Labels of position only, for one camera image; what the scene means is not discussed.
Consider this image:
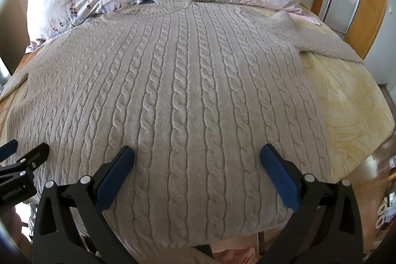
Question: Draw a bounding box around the beige cable knit sweater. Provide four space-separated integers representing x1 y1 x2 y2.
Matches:
1 0 360 261

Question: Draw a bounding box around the yellow orange patterned bedspread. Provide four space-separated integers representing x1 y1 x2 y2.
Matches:
1 0 394 194

